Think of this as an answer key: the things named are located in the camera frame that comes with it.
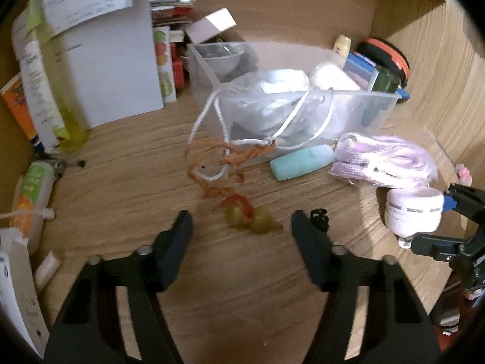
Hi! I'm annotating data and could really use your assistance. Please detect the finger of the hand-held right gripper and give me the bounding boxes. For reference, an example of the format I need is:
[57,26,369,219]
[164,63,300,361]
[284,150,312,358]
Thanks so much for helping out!
[411,233,472,262]
[441,183,485,221]

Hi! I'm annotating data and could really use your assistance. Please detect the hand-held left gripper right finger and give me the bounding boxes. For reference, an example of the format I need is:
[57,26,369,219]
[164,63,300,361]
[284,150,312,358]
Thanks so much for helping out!
[291,209,443,364]

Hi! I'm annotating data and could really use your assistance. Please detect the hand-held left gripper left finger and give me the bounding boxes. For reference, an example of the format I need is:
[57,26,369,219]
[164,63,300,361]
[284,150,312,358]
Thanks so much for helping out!
[43,209,195,364]

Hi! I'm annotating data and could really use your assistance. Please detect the black hair clip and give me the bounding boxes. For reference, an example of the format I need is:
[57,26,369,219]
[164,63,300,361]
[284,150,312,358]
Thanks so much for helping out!
[310,208,328,232]

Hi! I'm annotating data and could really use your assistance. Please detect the pink round device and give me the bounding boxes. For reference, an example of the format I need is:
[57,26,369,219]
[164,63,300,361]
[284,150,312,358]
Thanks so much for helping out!
[384,187,445,249]

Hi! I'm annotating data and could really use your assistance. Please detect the green gourd charm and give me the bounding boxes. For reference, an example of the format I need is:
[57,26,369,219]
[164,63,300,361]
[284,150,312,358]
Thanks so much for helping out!
[214,193,284,234]

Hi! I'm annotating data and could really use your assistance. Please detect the teal tube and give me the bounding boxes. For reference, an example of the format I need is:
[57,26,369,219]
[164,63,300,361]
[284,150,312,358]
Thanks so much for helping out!
[270,145,336,181]

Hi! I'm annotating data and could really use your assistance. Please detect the pink lanyard cord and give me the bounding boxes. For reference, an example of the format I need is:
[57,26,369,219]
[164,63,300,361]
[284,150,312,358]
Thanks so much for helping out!
[329,133,439,189]

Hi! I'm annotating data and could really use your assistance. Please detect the orange braided string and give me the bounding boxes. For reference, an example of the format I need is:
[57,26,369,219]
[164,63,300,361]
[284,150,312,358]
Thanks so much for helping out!
[184,138,277,200]

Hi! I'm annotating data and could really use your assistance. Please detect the clear plastic storage box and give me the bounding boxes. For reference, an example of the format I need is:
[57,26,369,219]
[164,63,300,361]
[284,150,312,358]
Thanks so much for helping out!
[187,41,401,162]

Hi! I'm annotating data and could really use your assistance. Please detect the dark green glass bottle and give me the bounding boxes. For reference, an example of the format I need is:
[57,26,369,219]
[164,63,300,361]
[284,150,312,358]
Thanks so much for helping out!
[373,66,402,93]

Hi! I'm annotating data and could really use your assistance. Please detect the white drawstring pouch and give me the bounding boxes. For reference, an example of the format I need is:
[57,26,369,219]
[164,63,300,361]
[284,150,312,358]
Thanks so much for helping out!
[187,68,336,183]

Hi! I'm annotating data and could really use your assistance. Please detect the wooden desktop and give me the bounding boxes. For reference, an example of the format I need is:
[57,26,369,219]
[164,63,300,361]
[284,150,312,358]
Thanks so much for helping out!
[26,91,485,364]

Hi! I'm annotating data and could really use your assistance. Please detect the person's right hand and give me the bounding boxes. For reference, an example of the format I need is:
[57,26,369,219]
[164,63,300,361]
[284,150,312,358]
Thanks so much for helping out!
[456,164,473,186]

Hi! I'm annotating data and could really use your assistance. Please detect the white lip balm stick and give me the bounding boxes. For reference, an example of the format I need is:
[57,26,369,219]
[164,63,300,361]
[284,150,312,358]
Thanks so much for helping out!
[35,252,61,285]

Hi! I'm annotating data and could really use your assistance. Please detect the small metal clip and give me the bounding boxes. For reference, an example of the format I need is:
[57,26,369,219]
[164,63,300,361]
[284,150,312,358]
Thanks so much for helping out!
[38,155,86,171]

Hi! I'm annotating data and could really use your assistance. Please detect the white green orange bottle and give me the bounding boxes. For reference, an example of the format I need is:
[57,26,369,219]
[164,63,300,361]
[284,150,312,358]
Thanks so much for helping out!
[9,159,55,251]

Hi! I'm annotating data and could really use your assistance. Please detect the black orange round case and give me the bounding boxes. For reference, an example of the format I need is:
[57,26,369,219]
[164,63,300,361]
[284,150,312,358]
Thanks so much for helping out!
[358,38,410,88]

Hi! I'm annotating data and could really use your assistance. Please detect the yellow-green spray bottle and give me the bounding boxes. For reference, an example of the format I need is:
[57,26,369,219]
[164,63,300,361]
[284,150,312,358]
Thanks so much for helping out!
[28,0,89,153]

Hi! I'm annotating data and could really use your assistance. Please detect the blue pencil case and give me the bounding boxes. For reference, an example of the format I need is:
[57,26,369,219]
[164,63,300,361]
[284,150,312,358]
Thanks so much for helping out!
[346,51,410,101]

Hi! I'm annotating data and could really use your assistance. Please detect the white printed carton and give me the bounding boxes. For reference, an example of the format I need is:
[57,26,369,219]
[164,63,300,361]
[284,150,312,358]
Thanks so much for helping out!
[0,227,50,358]

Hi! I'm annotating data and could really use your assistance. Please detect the red small box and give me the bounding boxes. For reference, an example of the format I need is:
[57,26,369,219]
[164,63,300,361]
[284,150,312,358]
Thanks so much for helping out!
[170,42,187,89]

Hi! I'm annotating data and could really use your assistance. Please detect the fruit printed card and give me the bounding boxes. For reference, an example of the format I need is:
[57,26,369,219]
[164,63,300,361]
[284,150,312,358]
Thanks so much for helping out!
[153,26,178,103]

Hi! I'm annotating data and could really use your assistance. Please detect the grey bowl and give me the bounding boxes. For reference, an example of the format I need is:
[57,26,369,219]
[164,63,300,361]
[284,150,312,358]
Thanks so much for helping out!
[195,43,247,81]

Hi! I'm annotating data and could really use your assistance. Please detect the white paper sheet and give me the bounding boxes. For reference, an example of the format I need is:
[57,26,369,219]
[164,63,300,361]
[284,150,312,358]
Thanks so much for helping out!
[49,0,165,130]

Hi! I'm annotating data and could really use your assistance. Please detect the small yellow bottle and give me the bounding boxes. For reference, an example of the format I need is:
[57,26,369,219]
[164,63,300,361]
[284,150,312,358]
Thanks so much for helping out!
[329,34,353,65]

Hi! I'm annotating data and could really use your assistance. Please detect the orange tube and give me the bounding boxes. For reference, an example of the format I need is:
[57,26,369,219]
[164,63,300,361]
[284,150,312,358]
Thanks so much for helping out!
[0,72,40,148]

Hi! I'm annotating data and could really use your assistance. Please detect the white tube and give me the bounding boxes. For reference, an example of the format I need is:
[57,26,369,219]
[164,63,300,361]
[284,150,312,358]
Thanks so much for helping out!
[11,19,69,148]

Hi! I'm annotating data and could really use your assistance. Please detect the white small box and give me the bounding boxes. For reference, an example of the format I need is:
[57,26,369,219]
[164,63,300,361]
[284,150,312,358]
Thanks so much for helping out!
[184,8,237,44]

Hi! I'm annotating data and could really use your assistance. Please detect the stack of cards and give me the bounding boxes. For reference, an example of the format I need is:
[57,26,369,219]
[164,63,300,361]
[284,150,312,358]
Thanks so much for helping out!
[149,0,198,42]

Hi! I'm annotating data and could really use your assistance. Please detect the wooden desk hutch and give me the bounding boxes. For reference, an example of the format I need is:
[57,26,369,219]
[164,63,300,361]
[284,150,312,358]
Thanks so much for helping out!
[0,0,447,160]

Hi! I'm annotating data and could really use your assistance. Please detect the white cable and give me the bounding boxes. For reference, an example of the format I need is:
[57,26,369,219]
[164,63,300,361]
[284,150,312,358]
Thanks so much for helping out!
[0,207,55,224]

